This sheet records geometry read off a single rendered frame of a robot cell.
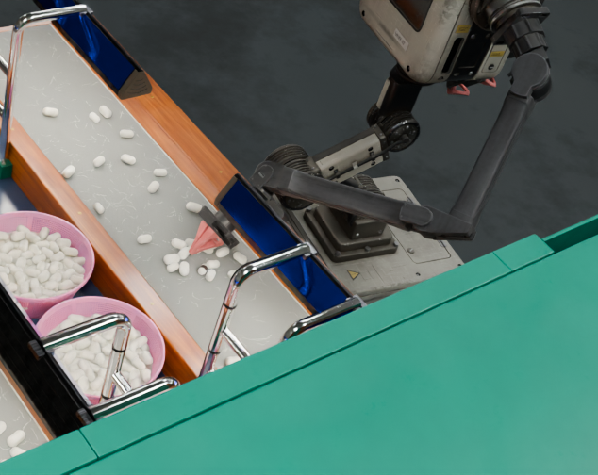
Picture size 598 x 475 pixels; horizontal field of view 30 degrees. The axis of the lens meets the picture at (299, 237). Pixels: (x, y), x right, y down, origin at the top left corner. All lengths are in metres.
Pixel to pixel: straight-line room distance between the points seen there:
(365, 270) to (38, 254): 1.00
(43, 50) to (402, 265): 1.14
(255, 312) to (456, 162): 2.12
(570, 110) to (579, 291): 3.97
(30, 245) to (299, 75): 2.29
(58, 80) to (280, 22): 2.08
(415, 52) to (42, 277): 0.98
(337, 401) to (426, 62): 1.72
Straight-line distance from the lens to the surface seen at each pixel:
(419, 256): 3.17
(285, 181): 2.46
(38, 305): 2.36
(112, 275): 2.42
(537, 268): 1.14
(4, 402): 2.19
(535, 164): 4.64
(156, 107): 2.88
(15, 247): 2.48
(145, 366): 2.31
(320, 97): 4.49
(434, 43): 2.55
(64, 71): 2.99
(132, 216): 2.59
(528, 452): 0.97
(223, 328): 2.07
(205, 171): 2.73
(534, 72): 2.40
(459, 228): 2.33
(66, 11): 2.52
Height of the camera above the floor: 2.47
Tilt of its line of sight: 41 degrees down
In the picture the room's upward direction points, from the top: 20 degrees clockwise
